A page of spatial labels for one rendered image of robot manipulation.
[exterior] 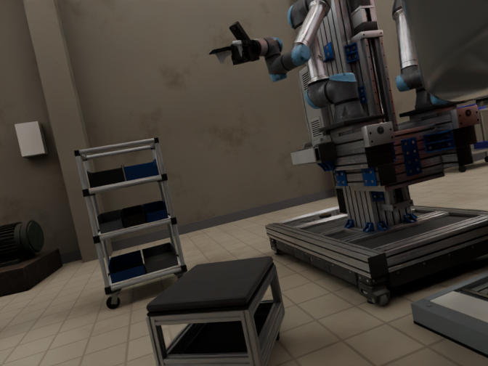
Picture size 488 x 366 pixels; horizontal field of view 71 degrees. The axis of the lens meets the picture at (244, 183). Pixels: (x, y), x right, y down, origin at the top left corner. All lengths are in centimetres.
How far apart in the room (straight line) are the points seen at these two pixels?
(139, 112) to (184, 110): 57
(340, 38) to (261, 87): 302
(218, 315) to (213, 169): 358
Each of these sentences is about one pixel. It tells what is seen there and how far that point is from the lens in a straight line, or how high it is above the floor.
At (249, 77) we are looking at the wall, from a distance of 490.
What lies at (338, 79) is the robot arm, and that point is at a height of 102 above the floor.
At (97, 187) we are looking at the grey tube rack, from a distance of 226.
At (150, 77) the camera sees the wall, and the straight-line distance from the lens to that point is 466.
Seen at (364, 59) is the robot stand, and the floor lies 112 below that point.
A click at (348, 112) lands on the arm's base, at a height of 86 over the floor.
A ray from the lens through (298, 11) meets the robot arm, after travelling 187.
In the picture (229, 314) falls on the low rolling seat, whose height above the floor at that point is 29.
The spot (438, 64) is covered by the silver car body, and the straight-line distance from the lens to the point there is 45.
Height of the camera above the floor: 71
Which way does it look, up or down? 3 degrees down
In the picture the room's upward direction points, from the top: 11 degrees counter-clockwise
